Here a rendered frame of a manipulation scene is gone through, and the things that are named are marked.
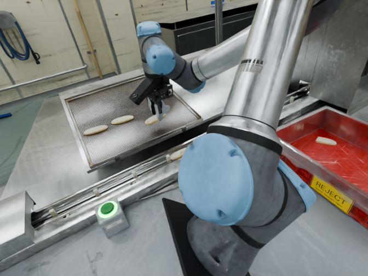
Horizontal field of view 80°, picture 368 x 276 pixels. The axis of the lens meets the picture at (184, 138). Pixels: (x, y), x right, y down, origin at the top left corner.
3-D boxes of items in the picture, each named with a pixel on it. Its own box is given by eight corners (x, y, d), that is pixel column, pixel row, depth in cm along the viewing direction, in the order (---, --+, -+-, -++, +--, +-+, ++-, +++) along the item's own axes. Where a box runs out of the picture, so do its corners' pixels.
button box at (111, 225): (109, 246, 67) (96, 226, 60) (103, 226, 73) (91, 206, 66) (134, 231, 70) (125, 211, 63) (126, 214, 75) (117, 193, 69)
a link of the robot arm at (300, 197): (279, 245, 44) (332, 200, 40) (245, 245, 35) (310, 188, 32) (243, 197, 53) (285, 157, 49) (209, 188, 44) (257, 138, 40)
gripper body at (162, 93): (173, 98, 87) (171, 69, 78) (155, 106, 83) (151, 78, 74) (162, 89, 91) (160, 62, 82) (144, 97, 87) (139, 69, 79)
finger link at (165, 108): (173, 118, 91) (170, 98, 86) (161, 124, 89) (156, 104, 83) (169, 115, 94) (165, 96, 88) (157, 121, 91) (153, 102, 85)
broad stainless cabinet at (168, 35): (183, 110, 286) (172, 23, 225) (151, 85, 361) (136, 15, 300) (286, 68, 353) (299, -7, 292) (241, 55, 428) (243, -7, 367)
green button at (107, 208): (103, 219, 63) (101, 216, 62) (100, 209, 65) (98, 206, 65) (116, 212, 64) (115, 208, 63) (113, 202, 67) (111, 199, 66)
